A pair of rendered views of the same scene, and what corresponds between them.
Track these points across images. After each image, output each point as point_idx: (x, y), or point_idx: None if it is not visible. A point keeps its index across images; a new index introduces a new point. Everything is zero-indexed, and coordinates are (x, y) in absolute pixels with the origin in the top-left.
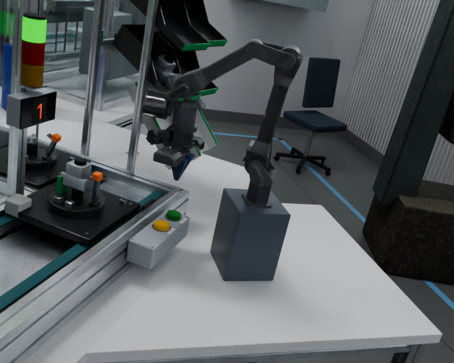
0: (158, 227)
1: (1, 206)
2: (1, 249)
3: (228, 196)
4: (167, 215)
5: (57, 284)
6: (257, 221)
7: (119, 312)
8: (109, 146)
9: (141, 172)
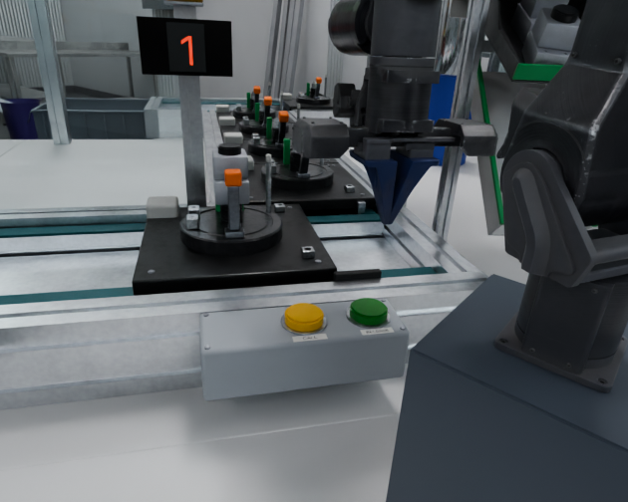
0: (285, 318)
1: None
2: (89, 261)
3: (471, 295)
4: (350, 305)
5: None
6: (486, 417)
7: (67, 450)
8: None
9: (509, 255)
